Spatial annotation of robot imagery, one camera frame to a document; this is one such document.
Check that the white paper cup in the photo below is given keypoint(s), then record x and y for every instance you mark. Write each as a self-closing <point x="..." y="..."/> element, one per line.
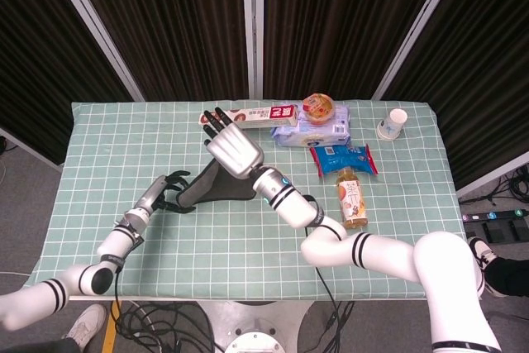
<point x="390" y="125"/>

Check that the black and silver right hand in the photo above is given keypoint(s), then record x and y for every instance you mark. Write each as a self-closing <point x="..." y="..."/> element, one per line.
<point x="235" y="150"/>

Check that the yellow floor tape strip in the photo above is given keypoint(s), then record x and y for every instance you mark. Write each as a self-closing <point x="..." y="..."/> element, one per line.
<point x="109" y="328"/>

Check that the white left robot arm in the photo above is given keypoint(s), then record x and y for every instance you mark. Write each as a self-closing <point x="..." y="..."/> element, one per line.
<point x="120" y="239"/>

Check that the black trouser leg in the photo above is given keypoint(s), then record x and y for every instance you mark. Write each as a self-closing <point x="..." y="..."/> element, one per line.
<point x="510" y="274"/>

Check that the black and silver left hand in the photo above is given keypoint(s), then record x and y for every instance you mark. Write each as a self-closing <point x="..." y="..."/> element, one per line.
<point x="151" y="194"/>

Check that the dark ribbed partition panel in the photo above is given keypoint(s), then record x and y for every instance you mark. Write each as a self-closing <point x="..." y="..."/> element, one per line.
<point x="339" y="30"/>
<point x="41" y="59"/>
<point x="475" y="80"/>
<point x="173" y="30"/>

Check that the black foot pedal unit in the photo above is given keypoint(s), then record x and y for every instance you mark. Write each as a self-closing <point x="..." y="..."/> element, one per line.
<point x="498" y="230"/>

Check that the green checked tablecloth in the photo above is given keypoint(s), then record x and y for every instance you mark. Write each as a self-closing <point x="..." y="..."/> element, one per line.
<point x="124" y="142"/>

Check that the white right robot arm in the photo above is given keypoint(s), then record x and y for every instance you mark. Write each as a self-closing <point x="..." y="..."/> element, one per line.
<point x="289" y="200"/>

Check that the black and white sneaker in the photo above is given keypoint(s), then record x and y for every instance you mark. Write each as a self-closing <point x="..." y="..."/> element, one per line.
<point x="477" y="247"/>

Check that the green cloth black trim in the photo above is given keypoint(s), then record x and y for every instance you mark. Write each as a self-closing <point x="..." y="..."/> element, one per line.
<point x="223" y="188"/>

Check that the orange jelly cup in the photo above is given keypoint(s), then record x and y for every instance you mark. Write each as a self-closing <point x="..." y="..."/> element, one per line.
<point x="318" y="108"/>

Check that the yellow tea bottle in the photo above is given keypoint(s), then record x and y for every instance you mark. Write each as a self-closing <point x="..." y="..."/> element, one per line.
<point x="352" y="200"/>

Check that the red and white wrap box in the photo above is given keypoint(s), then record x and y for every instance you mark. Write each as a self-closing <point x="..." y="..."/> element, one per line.
<point x="264" y="116"/>

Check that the blue snack bag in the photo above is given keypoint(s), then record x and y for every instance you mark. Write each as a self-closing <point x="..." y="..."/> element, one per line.
<point x="343" y="159"/>

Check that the dark grey trouser leg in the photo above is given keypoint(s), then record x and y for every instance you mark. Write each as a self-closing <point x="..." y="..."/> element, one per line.
<point x="41" y="346"/>

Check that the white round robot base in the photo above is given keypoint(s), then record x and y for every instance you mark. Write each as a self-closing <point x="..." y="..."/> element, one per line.
<point x="256" y="328"/>

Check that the light blue wet wipes pack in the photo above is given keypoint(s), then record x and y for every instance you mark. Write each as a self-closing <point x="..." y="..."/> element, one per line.
<point x="314" y="134"/>

